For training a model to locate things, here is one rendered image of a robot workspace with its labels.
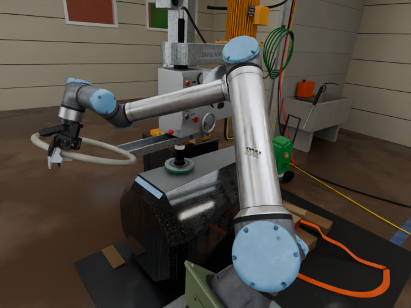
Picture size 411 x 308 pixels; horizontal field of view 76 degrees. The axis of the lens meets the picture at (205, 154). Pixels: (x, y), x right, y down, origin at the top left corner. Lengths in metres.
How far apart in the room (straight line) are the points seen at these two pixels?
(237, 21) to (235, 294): 1.80
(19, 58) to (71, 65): 1.04
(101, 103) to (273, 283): 0.82
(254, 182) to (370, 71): 5.97
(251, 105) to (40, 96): 6.98
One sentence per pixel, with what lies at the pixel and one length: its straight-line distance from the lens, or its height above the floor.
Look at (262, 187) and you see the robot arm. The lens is 0.68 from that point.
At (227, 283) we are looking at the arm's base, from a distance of 0.84.
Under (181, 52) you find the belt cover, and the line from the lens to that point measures 1.61.
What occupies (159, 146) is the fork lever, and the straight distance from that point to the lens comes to 1.64.
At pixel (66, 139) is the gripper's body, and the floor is 1.30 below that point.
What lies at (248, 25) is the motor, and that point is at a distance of 2.17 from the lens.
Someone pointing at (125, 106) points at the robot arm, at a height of 1.43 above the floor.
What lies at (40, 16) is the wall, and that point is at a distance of 7.45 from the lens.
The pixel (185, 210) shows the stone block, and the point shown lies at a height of 0.70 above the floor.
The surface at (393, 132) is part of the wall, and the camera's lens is 6.50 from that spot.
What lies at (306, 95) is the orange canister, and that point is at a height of 0.89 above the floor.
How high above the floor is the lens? 1.69
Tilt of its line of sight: 23 degrees down
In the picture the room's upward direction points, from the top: 3 degrees clockwise
